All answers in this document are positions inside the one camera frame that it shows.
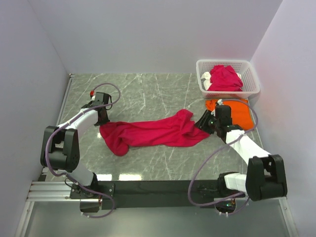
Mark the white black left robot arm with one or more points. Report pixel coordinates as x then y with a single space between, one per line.
62 142

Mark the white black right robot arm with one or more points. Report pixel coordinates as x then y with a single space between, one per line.
265 177

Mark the folded orange t shirt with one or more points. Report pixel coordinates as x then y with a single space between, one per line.
240 112

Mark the white cloth in basket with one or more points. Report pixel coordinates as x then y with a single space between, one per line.
206 79

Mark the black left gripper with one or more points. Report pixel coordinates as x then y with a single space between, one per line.
102 121

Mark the aluminium front frame rail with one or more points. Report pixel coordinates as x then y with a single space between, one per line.
48 191

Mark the white plastic laundry basket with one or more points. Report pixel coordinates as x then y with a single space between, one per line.
244 68

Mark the pink t shirt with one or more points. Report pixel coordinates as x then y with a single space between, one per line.
175 131

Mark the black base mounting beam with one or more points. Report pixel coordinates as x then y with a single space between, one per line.
170 193

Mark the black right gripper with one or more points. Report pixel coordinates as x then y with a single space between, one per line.
201 124

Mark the crumpled pink shirt in basket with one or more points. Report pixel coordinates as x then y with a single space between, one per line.
224 78

